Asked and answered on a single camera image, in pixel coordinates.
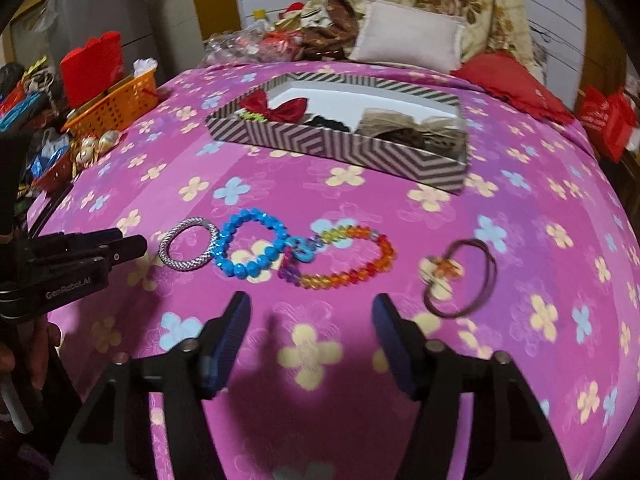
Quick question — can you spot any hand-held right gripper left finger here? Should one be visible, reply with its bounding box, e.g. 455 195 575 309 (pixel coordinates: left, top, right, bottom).
50 291 252 480

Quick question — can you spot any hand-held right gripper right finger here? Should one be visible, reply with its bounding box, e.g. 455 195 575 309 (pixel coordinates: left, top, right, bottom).
371 292 573 480

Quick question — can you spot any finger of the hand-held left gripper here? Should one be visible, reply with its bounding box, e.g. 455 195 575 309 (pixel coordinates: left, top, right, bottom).
27 227 123 262
75 236 149 269

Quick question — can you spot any silver mesh bracelet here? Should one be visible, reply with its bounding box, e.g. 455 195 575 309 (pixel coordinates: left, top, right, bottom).
158 217 221 272

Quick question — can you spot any brown hair tie with ornament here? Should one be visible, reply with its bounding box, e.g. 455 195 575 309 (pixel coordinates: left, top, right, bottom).
421 238 498 318

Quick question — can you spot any rainbow bead bracelet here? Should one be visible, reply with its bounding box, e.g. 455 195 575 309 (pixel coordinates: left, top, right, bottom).
280 225 397 291

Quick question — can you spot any blue bead bracelet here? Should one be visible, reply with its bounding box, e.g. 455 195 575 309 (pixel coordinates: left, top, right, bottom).
214 208 290 280

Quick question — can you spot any striped cardboard box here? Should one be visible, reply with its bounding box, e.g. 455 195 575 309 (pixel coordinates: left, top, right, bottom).
205 72 471 195

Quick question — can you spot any leopard print bow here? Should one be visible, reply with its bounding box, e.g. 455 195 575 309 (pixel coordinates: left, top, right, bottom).
357 107 468 153

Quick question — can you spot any shiny red bow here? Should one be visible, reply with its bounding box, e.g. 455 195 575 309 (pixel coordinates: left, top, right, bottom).
239 91 308 123

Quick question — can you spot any black scrunchie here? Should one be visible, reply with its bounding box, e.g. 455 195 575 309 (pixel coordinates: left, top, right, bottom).
300 114 351 133

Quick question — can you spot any person's left hand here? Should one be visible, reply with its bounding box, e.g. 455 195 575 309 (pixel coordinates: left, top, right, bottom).
0 317 53 396

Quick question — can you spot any small red basket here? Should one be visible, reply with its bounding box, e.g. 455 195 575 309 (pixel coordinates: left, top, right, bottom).
30 147 76 193

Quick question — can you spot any blue foil wrapper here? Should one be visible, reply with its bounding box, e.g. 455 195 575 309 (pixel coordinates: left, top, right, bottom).
30 142 71 178

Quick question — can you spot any orange plastic basket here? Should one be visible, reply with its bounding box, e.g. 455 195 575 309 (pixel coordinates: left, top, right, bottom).
61 69 160 141

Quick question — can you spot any pink floral bedsheet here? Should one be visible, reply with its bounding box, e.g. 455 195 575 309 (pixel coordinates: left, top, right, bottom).
25 60 640 480

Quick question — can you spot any red paper bag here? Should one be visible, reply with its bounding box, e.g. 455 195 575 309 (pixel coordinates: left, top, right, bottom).
60 31 126 108

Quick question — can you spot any clear plastic bag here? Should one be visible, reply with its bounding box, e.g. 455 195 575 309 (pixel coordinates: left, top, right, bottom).
202 27 306 66

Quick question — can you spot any grey refrigerator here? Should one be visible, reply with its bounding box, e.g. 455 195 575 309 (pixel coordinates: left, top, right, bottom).
47 0 151 61

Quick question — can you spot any white cabinet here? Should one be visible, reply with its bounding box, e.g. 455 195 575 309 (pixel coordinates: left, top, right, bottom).
140 0 206 76

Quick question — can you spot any brown floral blanket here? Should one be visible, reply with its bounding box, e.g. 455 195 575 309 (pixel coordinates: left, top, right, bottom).
290 0 361 63

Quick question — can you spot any red pillow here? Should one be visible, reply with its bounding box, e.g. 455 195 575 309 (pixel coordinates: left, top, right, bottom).
452 52 576 126

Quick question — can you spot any red shopping bag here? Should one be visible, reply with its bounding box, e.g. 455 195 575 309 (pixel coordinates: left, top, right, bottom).
575 86 638 163

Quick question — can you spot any white pillow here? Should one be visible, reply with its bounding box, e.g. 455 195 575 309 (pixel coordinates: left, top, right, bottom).
348 0 466 73

